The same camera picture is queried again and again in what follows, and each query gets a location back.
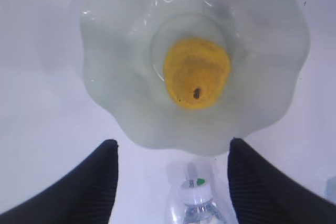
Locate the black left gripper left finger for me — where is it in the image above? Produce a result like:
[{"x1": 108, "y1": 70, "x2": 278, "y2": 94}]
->
[{"x1": 1, "y1": 140, "x2": 119, "y2": 223}]

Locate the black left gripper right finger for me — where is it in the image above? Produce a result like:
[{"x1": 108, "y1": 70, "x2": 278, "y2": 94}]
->
[{"x1": 227, "y1": 138, "x2": 335, "y2": 223}]

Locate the clear water bottle green label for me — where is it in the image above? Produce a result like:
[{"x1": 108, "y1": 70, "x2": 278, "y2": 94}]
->
[{"x1": 164, "y1": 163, "x2": 229, "y2": 223}]

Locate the yellow pear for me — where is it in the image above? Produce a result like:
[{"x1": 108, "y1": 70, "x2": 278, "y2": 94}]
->
[{"x1": 163, "y1": 37, "x2": 230, "y2": 110}]

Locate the green wavy glass plate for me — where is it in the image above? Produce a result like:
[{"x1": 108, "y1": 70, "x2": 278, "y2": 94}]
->
[{"x1": 78, "y1": 0, "x2": 310, "y2": 156}]

